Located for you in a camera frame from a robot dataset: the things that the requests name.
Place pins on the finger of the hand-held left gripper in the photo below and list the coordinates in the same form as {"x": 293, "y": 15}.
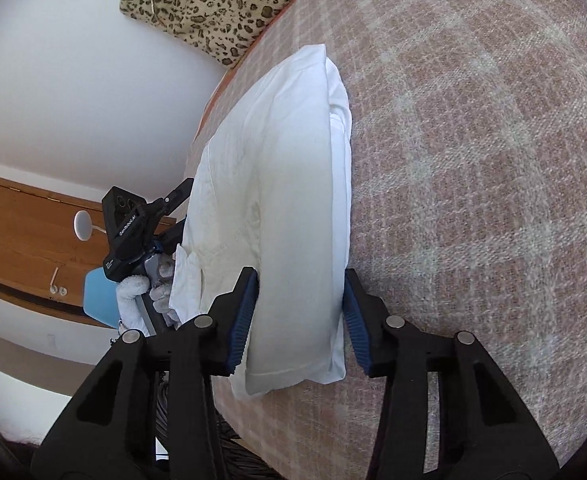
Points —
{"x": 178, "y": 192}
{"x": 171, "y": 237}

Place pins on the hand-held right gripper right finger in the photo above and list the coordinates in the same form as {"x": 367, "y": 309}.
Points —
{"x": 356, "y": 325}

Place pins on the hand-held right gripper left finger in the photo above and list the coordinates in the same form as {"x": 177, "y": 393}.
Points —
{"x": 243, "y": 320}

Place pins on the white long-sleeved shirt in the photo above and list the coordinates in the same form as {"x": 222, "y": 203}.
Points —
{"x": 283, "y": 185}

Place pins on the person's left hand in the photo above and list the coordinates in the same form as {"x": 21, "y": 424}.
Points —
{"x": 133, "y": 300}

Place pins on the white clip lamp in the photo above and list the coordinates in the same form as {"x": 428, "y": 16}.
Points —
{"x": 82, "y": 224}

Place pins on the light blue chair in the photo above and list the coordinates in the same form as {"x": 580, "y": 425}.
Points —
{"x": 101, "y": 295}

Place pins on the orange mattress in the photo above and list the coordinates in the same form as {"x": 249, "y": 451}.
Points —
{"x": 217, "y": 95}

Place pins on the pink plaid blanket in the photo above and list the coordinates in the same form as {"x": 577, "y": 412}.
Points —
{"x": 473, "y": 185}

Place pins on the leopard print cushion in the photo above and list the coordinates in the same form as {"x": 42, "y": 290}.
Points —
{"x": 213, "y": 5}

